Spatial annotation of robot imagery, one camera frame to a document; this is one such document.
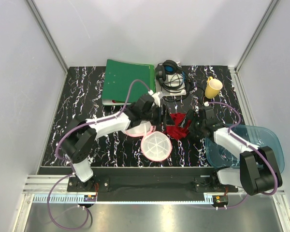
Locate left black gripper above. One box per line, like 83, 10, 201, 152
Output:
141, 104, 174, 126

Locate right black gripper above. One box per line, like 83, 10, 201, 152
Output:
177, 109, 205, 140

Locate red bra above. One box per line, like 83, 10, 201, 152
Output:
166, 113, 191, 140

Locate white pink mesh laundry bag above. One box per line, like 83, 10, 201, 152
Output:
123, 122, 172, 162

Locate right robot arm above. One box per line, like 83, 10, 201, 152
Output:
179, 106, 282, 196

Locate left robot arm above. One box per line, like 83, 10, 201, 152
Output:
56, 91, 172, 191

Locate black blue headphones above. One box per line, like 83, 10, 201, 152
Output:
155, 60, 191, 99

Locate yellow mug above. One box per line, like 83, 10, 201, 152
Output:
205, 76, 223, 99

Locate grey book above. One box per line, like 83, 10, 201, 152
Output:
155, 64, 187, 96

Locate green folder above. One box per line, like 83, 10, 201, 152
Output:
101, 59, 156, 106

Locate blue transparent plastic bin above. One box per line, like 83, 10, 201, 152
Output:
205, 124, 285, 172

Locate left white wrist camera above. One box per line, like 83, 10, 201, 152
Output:
148, 90, 164, 106

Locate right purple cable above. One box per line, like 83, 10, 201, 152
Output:
204, 101, 280, 196

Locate purple cable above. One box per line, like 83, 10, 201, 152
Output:
57, 79, 153, 161
204, 101, 280, 196

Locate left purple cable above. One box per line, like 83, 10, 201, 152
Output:
57, 79, 153, 161

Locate white slotted cable duct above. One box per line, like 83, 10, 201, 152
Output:
33, 194, 85, 203

